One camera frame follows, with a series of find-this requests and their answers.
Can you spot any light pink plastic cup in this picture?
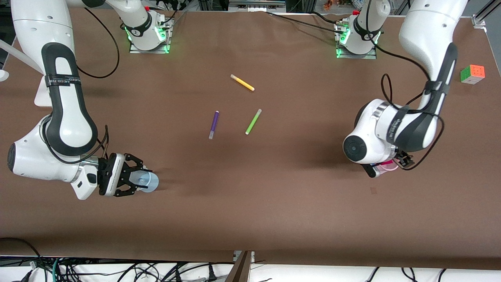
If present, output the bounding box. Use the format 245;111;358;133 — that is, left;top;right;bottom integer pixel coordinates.
373;160;400;177

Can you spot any light blue plastic cup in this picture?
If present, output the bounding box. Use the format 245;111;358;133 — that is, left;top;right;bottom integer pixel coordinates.
129;168;160;193

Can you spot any purple marker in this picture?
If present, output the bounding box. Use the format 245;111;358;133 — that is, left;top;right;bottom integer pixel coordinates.
209;111;220;140

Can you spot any white flat box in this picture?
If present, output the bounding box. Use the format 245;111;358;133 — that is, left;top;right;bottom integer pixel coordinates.
34;74;54;108

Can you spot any colourful puzzle cube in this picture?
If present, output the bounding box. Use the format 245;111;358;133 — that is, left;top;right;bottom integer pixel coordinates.
460;64;486;85

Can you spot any green marker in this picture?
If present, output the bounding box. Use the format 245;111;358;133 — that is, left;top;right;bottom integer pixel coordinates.
245;109;262;136

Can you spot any yellow marker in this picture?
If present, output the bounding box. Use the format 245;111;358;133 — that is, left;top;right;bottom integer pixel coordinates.
230;74;255;92

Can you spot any black looped floor cable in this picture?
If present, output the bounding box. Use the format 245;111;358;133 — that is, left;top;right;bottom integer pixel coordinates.
0;237;43;282

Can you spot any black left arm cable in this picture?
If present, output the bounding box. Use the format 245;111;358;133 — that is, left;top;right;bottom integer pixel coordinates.
366;0;445;170

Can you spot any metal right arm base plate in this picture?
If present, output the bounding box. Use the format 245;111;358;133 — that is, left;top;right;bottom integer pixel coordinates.
129;18;171;54

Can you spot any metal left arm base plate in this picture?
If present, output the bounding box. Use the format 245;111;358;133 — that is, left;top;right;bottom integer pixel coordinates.
335;23;377;60

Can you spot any black cable with plug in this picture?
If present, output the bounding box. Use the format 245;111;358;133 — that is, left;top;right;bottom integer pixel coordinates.
172;263;218;282

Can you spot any dark table leg with bracket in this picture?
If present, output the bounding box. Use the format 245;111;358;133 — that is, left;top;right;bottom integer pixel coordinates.
225;251;256;282

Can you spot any black cable on table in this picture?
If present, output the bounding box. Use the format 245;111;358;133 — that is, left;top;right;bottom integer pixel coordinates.
265;11;342;32

